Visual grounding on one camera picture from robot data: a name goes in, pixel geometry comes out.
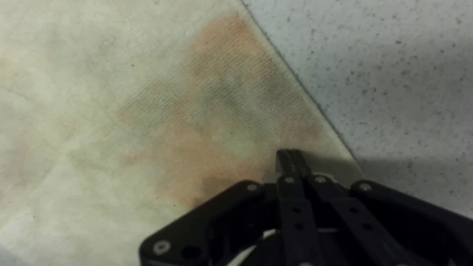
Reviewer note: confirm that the stained beige cloth towel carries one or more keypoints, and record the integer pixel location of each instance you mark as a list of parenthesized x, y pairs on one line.
[(123, 123)]

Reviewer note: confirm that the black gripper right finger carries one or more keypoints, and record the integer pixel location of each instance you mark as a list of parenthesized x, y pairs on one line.
[(393, 222)]

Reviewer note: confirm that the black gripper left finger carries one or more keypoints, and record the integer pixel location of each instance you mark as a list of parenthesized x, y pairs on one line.
[(212, 222)]

